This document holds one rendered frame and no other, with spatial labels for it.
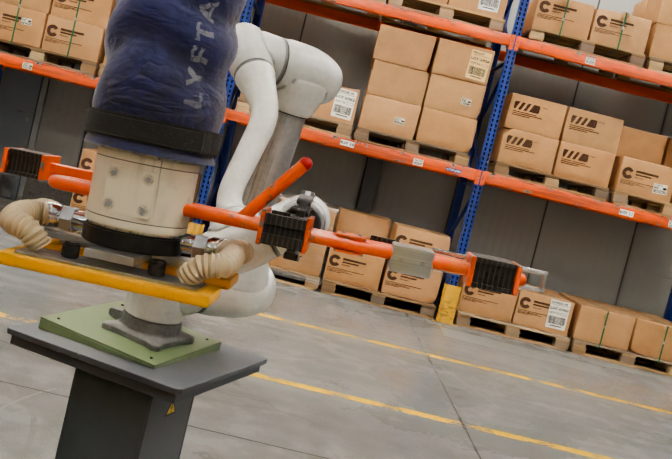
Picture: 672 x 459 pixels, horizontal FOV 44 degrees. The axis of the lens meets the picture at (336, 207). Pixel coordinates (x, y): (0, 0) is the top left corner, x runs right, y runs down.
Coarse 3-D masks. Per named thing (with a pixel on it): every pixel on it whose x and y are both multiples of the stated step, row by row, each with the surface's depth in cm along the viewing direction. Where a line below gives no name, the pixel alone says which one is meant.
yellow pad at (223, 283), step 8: (56, 240) 149; (48, 248) 147; (56, 248) 147; (80, 248) 147; (184, 256) 149; (144, 264) 146; (168, 264) 147; (176, 264) 147; (168, 272) 146; (176, 272) 146; (208, 280) 146; (216, 280) 146; (224, 280) 146; (232, 280) 148; (224, 288) 146
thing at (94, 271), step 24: (24, 264) 128; (48, 264) 127; (72, 264) 129; (96, 264) 131; (120, 264) 135; (120, 288) 127; (144, 288) 127; (168, 288) 127; (192, 288) 128; (216, 288) 134
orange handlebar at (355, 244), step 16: (64, 176) 142; (80, 176) 166; (80, 192) 139; (192, 208) 138; (208, 208) 138; (224, 224) 138; (240, 224) 138; (256, 224) 137; (320, 240) 137; (336, 240) 137; (352, 240) 137; (368, 240) 141; (384, 256) 137; (448, 256) 142; (464, 272) 137
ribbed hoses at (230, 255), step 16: (16, 208) 133; (32, 208) 137; (48, 208) 140; (0, 224) 132; (16, 224) 130; (32, 224) 130; (32, 240) 130; (48, 240) 132; (224, 240) 139; (240, 240) 143; (208, 256) 130; (224, 256) 130; (240, 256) 133; (192, 272) 129; (208, 272) 130; (224, 272) 130
